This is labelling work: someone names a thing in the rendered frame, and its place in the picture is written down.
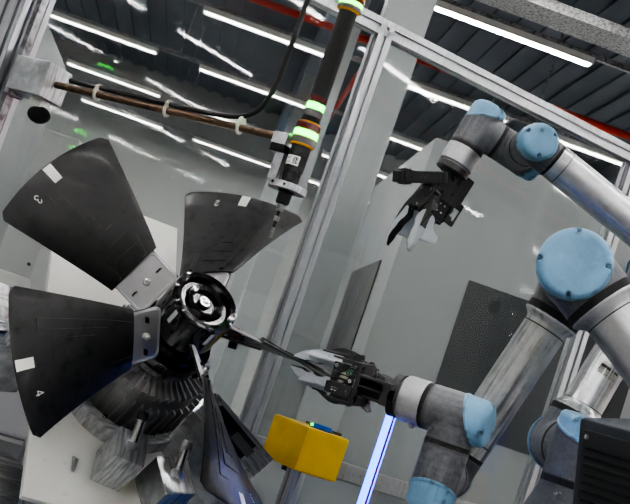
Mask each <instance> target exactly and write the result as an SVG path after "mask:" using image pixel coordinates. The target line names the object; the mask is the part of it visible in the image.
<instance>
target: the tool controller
mask: <svg viewBox="0 0 630 504"><path fill-rule="evenodd" d="M573 504H630V419H625V418H583V419H581V423H580V433H579V443H578V454H577V464H576V474H575V484H574V494H573Z"/></svg>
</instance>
